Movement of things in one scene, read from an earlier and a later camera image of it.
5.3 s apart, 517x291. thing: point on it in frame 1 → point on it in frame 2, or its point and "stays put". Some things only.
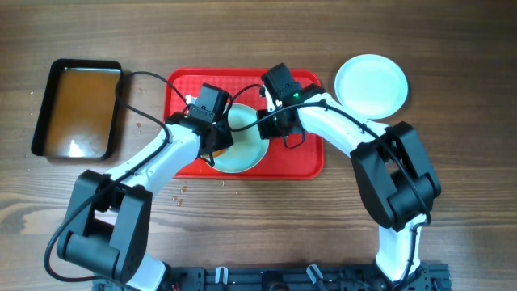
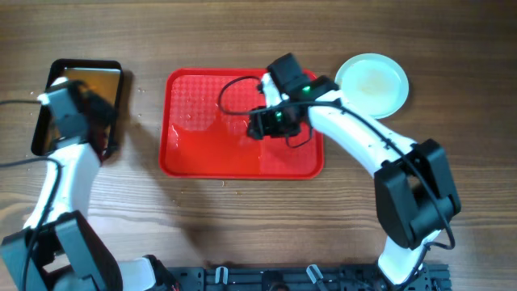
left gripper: (224, 140) → (104, 103)
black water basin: (79, 111) stays put
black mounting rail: (282, 276) stays put
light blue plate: (249, 149) → (373, 84)
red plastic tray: (245, 86) stays put
